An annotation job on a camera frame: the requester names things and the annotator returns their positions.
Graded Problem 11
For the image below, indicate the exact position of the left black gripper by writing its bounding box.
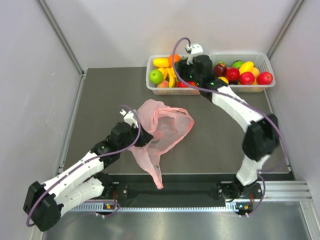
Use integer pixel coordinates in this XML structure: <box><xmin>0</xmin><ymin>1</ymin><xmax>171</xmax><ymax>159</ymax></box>
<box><xmin>119</xmin><ymin>122</ymin><xmax>154</xmax><ymax>152</ymax></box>

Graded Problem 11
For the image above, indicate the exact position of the orange fruit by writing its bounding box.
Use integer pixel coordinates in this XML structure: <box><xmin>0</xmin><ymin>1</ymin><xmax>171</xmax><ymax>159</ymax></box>
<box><xmin>168</xmin><ymin>54</ymin><xmax>181</xmax><ymax>67</ymax></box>

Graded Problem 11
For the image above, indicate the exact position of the pink plastic bag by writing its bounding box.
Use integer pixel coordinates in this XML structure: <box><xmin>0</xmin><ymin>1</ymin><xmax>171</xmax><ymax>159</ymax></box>
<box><xmin>129</xmin><ymin>99</ymin><xmax>195</xmax><ymax>190</ymax></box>

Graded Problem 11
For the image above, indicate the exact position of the yellow mango from bag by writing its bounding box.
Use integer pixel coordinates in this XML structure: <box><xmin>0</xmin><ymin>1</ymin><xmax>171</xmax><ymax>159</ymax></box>
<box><xmin>152</xmin><ymin>57</ymin><xmax>170</xmax><ymax>68</ymax></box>

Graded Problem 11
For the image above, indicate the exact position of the green lime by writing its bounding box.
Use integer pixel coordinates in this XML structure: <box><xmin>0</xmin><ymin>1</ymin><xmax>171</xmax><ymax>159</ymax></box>
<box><xmin>231</xmin><ymin>60</ymin><xmax>244</xmax><ymax>69</ymax></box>
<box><xmin>149</xmin><ymin>69</ymin><xmax>164</xmax><ymax>85</ymax></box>

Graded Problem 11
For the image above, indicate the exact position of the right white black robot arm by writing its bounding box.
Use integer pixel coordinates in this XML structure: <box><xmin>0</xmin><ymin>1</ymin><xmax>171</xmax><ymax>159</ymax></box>
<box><xmin>172</xmin><ymin>54</ymin><xmax>280</xmax><ymax>202</ymax></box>

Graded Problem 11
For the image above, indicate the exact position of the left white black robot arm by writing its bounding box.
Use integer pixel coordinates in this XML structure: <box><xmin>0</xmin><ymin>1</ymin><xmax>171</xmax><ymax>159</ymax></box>
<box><xmin>23</xmin><ymin>122</ymin><xmax>154</xmax><ymax>232</ymax></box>

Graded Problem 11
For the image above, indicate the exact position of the peach fruit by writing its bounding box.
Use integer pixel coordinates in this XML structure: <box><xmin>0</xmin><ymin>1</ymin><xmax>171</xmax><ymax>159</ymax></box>
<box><xmin>157</xmin><ymin>80</ymin><xmax>169</xmax><ymax>88</ymax></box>

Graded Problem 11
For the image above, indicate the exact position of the dark red apple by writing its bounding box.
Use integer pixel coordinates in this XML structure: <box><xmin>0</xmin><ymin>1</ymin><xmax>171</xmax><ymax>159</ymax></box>
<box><xmin>213</xmin><ymin>63</ymin><xmax>228</xmax><ymax>78</ymax></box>

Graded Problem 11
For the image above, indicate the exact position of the red apple left basket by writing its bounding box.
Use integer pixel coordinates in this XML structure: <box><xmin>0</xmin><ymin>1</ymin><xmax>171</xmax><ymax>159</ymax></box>
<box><xmin>176</xmin><ymin>81</ymin><xmax>198</xmax><ymax>88</ymax></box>

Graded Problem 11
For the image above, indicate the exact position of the yellow lemon right basket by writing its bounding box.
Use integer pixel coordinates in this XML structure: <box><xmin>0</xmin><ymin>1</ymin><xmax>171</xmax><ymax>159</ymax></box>
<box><xmin>218</xmin><ymin>76</ymin><xmax>229</xmax><ymax>84</ymax></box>

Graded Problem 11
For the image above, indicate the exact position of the small yellow banana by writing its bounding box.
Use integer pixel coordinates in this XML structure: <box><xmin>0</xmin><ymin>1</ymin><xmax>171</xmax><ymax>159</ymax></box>
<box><xmin>165</xmin><ymin>67</ymin><xmax>177</xmax><ymax>88</ymax></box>

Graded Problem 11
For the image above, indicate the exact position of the red apple middle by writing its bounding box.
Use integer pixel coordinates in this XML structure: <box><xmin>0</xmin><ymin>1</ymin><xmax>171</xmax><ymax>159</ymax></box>
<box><xmin>225</xmin><ymin>67</ymin><xmax>240</xmax><ymax>82</ymax></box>

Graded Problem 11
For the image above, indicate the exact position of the red apple front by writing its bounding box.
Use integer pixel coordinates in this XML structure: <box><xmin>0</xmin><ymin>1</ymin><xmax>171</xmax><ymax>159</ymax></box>
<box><xmin>239</xmin><ymin>72</ymin><xmax>255</xmax><ymax>85</ymax></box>

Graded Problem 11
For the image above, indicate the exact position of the yellow mango right basket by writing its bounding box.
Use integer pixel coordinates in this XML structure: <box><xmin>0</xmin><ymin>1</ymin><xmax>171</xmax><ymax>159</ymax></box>
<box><xmin>238</xmin><ymin>61</ymin><xmax>255</xmax><ymax>75</ymax></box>

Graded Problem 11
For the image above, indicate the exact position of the left white plastic basket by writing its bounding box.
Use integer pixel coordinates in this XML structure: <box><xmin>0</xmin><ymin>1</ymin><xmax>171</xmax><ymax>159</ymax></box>
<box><xmin>145</xmin><ymin>54</ymin><xmax>200</xmax><ymax>95</ymax></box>

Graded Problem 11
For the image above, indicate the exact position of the white plastic basket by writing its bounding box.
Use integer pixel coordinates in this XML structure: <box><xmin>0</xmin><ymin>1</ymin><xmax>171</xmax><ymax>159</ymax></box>
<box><xmin>145</xmin><ymin>54</ymin><xmax>200</xmax><ymax>95</ymax></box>
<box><xmin>209</xmin><ymin>51</ymin><xmax>276</xmax><ymax>93</ymax></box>

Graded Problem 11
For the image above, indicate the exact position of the right white plastic basket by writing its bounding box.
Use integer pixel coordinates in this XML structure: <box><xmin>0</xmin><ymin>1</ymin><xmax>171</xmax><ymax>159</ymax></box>
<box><xmin>209</xmin><ymin>51</ymin><xmax>276</xmax><ymax>93</ymax></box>

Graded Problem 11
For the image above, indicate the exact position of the red apple far right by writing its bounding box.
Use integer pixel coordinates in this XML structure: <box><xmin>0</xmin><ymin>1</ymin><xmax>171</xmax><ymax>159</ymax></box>
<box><xmin>256</xmin><ymin>72</ymin><xmax>274</xmax><ymax>85</ymax></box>

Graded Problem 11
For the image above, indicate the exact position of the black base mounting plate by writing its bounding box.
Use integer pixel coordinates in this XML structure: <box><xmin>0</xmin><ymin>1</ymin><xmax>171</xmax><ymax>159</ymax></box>
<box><xmin>107</xmin><ymin>174</ymin><xmax>255</xmax><ymax>201</ymax></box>

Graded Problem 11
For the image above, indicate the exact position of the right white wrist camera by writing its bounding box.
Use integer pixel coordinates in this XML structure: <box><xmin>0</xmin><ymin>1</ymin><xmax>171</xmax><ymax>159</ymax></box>
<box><xmin>185</xmin><ymin>43</ymin><xmax>204</xmax><ymax>65</ymax></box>

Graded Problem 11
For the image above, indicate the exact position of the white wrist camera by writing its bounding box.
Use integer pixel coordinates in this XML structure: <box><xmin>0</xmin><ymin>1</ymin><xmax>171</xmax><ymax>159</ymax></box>
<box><xmin>185</xmin><ymin>43</ymin><xmax>204</xmax><ymax>65</ymax></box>
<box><xmin>119</xmin><ymin>109</ymin><xmax>139</xmax><ymax>129</ymax></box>

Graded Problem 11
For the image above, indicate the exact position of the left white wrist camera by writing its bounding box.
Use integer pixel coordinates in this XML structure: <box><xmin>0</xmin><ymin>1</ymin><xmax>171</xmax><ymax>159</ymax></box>
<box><xmin>119</xmin><ymin>109</ymin><xmax>139</xmax><ymax>129</ymax></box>

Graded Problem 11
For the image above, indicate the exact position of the grey slotted cable duct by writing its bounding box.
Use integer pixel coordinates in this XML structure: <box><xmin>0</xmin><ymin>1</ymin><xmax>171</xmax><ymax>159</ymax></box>
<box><xmin>70</xmin><ymin>201</ymin><xmax>252</xmax><ymax>213</ymax></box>

